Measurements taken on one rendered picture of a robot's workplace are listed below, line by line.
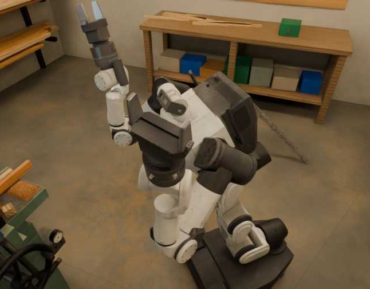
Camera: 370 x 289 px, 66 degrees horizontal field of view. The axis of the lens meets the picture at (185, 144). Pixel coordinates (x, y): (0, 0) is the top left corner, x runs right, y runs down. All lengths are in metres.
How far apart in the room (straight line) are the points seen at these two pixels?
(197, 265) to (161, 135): 1.45
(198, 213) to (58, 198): 1.95
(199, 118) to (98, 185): 1.83
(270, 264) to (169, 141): 1.58
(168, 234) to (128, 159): 2.08
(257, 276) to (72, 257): 1.25
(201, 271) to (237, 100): 1.22
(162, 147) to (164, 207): 0.27
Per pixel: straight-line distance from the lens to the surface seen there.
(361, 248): 2.52
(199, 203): 0.83
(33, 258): 1.62
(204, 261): 1.92
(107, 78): 1.10
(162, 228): 0.77
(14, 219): 1.41
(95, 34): 1.09
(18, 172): 1.55
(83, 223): 2.42
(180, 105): 0.87
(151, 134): 0.52
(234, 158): 0.82
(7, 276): 1.35
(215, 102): 0.96
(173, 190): 0.65
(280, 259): 2.04
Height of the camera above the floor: 1.89
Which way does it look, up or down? 40 degrees down
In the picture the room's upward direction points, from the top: straight up
